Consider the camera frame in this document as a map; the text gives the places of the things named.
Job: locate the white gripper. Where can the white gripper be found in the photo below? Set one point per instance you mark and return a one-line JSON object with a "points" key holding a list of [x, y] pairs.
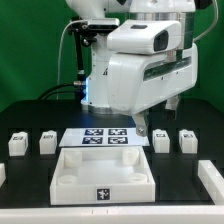
{"points": [[138, 82]]}

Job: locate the white square tabletop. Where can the white square tabletop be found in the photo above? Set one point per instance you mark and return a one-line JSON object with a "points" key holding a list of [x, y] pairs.
{"points": [[99, 175]]}

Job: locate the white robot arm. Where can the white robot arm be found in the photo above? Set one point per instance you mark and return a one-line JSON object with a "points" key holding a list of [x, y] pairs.
{"points": [[96, 98]]}

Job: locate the white marker plate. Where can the white marker plate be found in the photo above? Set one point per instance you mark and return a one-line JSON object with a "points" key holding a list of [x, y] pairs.
{"points": [[74, 137]]}

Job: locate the white right obstacle block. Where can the white right obstacle block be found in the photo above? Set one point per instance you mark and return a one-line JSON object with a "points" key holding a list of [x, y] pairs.
{"points": [[212, 180]]}

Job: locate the white obstacle block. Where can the white obstacle block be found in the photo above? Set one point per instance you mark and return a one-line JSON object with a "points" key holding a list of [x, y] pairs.
{"points": [[2, 173], [212, 180]]}

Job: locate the white left obstacle block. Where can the white left obstacle block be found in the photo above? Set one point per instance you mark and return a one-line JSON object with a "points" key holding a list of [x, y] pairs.
{"points": [[2, 173]]}

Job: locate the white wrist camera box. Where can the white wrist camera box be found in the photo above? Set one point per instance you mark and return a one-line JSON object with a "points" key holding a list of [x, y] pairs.
{"points": [[145, 37]]}

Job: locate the black camera stand pole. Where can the black camera stand pole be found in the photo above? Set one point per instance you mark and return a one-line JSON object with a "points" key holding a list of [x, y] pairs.
{"points": [[80, 66]]}

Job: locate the white front rail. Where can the white front rail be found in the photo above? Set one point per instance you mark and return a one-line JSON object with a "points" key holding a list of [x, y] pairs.
{"points": [[211, 214]]}

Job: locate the black camera on stand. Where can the black camera on stand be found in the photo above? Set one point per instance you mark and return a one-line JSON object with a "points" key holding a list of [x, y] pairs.
{"points": [[94, 26]]}

